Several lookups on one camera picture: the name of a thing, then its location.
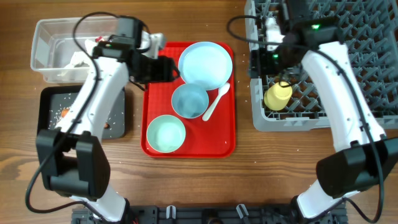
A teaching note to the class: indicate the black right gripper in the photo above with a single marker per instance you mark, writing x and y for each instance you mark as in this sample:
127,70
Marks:
262,65

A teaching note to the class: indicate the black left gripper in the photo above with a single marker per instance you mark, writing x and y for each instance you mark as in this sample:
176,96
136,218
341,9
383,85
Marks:
159,70

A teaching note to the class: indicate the yellow plastic cup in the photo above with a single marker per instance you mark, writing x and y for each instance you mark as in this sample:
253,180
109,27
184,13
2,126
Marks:
277,96

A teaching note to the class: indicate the white napkin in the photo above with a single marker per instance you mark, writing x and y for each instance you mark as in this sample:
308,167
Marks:
80,59

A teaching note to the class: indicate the green bowl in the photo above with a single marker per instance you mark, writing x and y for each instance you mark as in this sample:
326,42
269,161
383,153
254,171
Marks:
166,133

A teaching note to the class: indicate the orange carrot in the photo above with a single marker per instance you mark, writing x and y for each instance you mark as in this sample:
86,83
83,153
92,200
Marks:
66,110

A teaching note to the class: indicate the red snack wrapper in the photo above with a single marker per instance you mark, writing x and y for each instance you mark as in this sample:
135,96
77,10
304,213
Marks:
99,39

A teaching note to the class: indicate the white rice pile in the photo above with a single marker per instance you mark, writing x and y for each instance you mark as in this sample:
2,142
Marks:
60,101

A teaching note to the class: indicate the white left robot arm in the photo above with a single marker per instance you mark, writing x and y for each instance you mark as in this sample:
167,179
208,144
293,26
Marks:
72,162

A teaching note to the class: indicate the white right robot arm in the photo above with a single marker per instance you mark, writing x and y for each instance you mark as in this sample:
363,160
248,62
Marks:
363,156

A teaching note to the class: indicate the black waste tray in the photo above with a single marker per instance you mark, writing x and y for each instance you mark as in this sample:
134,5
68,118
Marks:
117,132

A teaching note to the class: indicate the grey dishwasher rack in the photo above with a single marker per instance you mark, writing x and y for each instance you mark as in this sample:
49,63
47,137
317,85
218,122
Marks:
369,29

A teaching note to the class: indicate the white plastic spoon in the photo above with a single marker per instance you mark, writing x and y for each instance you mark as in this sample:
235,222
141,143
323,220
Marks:
221,92

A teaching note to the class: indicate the light blue bowl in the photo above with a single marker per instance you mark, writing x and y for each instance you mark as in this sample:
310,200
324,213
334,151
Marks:
190,101

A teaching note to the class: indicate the light blue plate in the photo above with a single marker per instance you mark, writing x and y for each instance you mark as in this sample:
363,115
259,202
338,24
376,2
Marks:
206,64

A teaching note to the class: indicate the clear plastic bin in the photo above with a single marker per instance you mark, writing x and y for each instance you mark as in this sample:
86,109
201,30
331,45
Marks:
53,46

